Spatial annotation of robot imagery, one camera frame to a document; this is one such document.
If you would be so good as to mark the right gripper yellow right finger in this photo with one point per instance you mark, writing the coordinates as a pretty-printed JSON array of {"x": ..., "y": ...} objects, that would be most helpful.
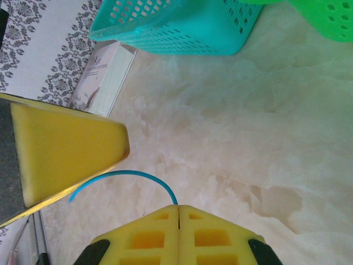
[{"x": 215, "y": 243}]

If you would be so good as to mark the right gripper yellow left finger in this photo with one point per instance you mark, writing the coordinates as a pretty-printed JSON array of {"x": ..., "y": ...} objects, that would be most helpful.
[{"x": 149, "y": 243}]

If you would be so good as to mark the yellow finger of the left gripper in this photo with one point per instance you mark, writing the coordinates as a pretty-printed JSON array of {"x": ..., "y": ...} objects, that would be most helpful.
[{"x": 69, "y": 149}]

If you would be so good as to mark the grey picture book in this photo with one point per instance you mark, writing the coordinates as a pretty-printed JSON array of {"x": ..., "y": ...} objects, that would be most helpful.
[{"x": 110, "y": 77}]

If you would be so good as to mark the teal plastic basket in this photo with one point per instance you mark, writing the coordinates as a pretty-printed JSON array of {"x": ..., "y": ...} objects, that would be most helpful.
[{"x": 179, "y": 33}]

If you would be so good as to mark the green plastic basket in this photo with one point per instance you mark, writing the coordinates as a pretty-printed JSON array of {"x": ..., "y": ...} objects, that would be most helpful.
[{"x": 325, "y": 16}]

